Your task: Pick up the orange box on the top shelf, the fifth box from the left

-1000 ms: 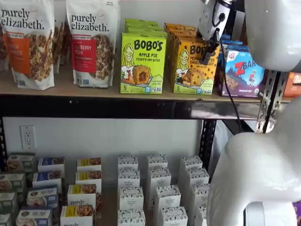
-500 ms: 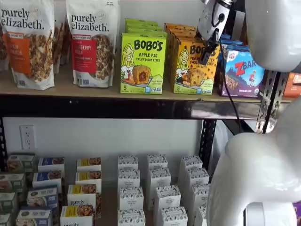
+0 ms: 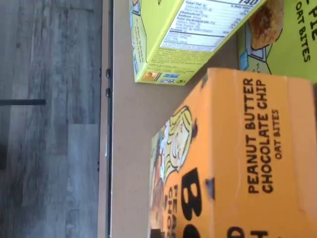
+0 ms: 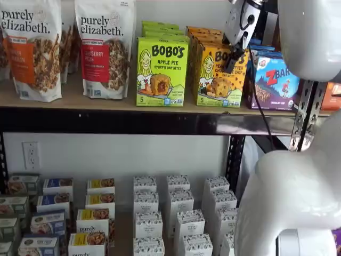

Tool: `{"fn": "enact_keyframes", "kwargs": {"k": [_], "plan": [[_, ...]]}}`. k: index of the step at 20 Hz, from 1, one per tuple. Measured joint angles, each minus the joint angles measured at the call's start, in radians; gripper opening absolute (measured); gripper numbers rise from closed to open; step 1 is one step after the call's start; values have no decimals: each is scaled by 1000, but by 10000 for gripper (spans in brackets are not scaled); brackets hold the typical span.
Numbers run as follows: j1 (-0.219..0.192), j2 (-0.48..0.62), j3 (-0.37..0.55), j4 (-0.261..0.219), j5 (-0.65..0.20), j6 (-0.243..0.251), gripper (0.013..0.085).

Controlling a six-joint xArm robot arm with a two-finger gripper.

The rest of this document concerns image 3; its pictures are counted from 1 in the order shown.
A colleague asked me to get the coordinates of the green Bobo's oat bites box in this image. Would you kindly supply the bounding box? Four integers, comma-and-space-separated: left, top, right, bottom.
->
128, 0, 267, 86
237, 0, 317, 82

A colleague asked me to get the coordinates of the wooden shelf board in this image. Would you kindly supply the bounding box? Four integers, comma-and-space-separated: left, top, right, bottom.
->
99, 0, 248, 238

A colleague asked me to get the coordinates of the orange Bobo's oat bites box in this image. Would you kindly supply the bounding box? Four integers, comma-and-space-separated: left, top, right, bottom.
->
148, 67, 317, 238

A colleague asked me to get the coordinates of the black metal shelving rack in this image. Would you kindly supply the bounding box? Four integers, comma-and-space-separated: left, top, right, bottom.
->
98, 0, 116, 238

